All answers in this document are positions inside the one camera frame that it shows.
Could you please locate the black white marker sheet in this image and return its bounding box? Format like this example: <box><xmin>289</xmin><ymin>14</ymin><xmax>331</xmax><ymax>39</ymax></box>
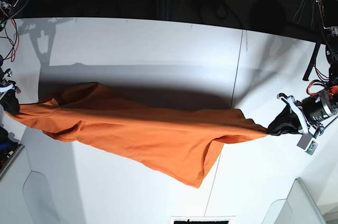
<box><xmin>170</xmin><ymin>216</ymin><xmax>236</xmax><ymax>224</ymax></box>

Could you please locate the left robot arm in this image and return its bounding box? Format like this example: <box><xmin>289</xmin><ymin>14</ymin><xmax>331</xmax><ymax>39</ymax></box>
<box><xmin>267</xmin><ymin>0</ymin><xmax>337</xmax><ymax>136</ymax></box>

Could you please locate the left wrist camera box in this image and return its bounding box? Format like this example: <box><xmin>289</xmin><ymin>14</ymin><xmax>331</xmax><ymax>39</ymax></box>
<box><xmin>297</xmin><ymin>134</ymin><xmax>318</xmax><ymax>155</ymax></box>

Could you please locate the grey panel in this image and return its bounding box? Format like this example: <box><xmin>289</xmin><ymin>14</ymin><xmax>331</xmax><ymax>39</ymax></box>
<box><xmin>1</xmin><ymin>147</ymin><xmax>87</xmax><ymax>223</ymax></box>
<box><xmin>262</xmin><ymin>178</ymin><xmax>326</xmax><ymax>224</ymax></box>

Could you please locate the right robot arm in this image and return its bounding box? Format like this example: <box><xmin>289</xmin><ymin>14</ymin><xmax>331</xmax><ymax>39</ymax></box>
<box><xmin>1</xmin><ymin>0</ymin><xmax>29</xmax><ymax>116</ymax></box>

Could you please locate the grey left side panel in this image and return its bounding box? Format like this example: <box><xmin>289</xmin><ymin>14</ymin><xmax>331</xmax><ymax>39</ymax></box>
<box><xmin>1</xmin><ymin>147</ymin><xmax>87</xmax><ymax>223</ymax></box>

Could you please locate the dark clutter with blue item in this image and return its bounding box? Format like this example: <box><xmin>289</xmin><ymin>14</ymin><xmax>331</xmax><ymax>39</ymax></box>
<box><xmin>0</xmin><ymin>127</ymin><xmax>19</xmax><ymax>169</ymax></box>

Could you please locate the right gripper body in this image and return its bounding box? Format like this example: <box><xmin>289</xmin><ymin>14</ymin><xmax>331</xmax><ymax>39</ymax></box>
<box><xmin>1</xmin><ymin>68</ymin><xmax>21</xmax><ymax>99</ymax></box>

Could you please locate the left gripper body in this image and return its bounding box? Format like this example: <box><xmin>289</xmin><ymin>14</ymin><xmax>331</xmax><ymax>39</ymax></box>
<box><xmin>277</xmin><ymin>88</ymin><xmax>337</xmax><ymax>136</ymax></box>

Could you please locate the orange t-shirt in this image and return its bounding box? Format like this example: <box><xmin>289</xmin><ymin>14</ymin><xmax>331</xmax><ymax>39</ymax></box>
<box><xmin>13</xmin><ymin>82</ymin><xmax>267</xmax><ymax>188</ymax></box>

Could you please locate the grey right side panel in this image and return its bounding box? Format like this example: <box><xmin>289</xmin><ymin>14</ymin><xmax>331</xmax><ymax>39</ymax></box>
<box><xmin>262</xmin><ymin>178</ymin><xmax>326</xmax><ymax>224</ymax></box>

